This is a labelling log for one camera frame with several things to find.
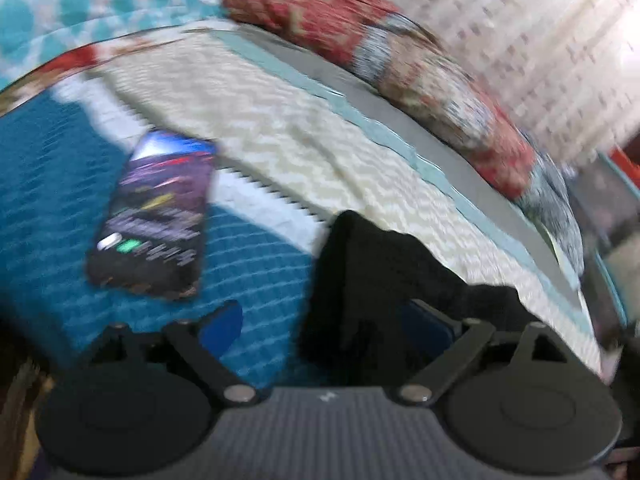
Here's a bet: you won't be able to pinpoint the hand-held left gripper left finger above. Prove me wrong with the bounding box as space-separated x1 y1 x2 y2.
90 301 258 406

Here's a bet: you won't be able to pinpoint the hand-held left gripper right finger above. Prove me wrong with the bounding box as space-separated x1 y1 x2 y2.
397 300 568 405

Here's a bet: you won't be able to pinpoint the black pants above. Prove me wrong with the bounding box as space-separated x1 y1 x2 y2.
298 210 538 388

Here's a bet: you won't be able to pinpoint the dark glossy packet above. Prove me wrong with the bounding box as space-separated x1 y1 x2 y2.
86 129 219 302

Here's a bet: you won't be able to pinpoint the zigzag patterned bed sheet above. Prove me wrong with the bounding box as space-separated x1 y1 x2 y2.
0 20 621 386

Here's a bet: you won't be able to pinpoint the clear bin with teal lid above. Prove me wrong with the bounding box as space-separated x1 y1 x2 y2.
567 150 640 333

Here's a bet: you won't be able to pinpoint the red floral patchwork quilt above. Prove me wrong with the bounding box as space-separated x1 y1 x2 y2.
200 0 586 273

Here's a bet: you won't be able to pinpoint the leaf print beige curtain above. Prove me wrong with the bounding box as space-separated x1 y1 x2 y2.
345 0 640 171

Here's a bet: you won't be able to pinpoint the teal lattice pattern pillow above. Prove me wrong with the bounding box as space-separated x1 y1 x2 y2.
0 0 226 92

